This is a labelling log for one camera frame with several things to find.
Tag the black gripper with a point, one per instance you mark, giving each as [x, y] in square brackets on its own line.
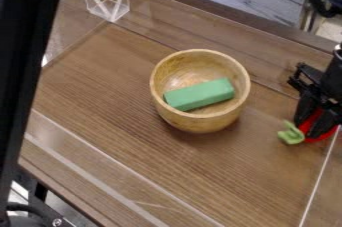
[319, 89]

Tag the red plush fruit green leaf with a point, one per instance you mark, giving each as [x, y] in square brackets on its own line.
[297, 134]

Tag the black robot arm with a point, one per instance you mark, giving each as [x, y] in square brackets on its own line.
[329, 9]

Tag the green rectangular block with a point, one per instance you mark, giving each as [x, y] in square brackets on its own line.
[199, 95]

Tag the wooden bowl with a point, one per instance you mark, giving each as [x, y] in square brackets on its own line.
[190, 67]

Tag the clear acrylic tray wall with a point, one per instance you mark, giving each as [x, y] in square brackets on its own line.
[108, 191]

